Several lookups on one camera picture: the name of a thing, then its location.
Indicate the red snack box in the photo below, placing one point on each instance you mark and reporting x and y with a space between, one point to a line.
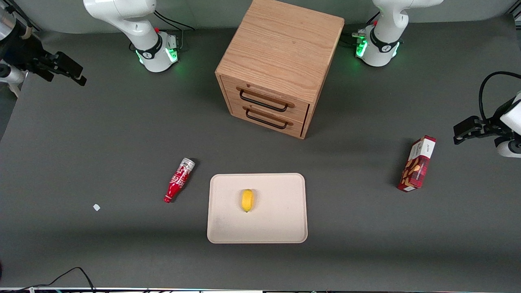
416 165

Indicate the wooden drawer front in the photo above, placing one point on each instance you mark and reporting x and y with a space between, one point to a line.
266 95
264 122

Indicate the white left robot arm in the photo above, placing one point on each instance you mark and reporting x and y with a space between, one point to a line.
386 36

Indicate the wooden drawer cabinet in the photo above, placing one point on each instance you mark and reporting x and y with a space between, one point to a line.
281 57

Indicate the beige plastic tray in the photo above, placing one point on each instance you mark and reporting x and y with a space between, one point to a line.
281 211

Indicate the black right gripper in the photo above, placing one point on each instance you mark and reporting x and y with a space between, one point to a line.
25 53

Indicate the red coke bottle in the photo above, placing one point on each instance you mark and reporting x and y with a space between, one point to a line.
179 181

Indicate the yellow lemon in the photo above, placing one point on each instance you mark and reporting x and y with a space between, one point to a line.
247 200

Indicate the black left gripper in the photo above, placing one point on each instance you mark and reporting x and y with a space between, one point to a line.
489 125

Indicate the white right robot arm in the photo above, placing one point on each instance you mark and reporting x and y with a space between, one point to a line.
134 24

